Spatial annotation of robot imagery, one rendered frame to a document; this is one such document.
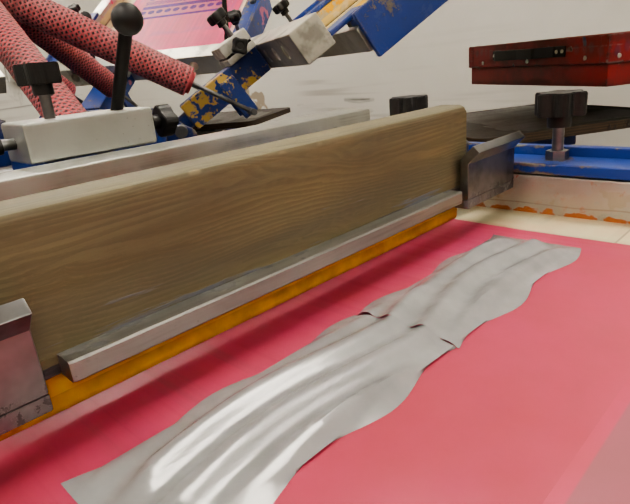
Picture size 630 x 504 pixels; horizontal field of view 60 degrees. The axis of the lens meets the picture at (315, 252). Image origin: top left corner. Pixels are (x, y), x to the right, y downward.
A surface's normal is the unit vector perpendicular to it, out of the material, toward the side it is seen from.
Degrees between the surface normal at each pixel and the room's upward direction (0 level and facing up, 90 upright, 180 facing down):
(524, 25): 90
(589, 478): 0
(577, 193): 90
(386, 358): 34
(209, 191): 90
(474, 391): 0
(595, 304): 0
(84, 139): 90
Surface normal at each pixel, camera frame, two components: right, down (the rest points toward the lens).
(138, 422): -0.09, -0.94
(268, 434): 0.31, -0.75
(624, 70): 0.28, 0.29
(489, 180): 0.72, 0.17
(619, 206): -0.70, 0.29
